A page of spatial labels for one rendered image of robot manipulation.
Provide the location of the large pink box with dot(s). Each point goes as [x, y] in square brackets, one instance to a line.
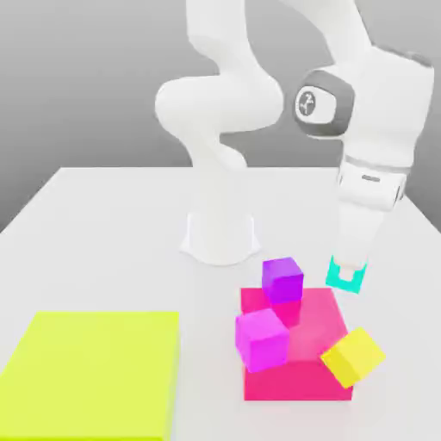
[296, 382]

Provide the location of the small magenta cube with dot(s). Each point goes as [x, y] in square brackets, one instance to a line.
[263, 339]

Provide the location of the small purple cube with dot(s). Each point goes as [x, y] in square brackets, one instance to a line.
[282, 280]

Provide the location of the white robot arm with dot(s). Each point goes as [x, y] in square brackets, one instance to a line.
[213, 103]

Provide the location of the large lime yellow box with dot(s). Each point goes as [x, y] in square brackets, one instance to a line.
[89, 372]

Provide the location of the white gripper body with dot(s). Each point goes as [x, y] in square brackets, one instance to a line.
[372, 189]

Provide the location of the small yellow cube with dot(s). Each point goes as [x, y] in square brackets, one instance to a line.
[351, 358]

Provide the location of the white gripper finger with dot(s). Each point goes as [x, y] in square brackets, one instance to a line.
[356, 234]

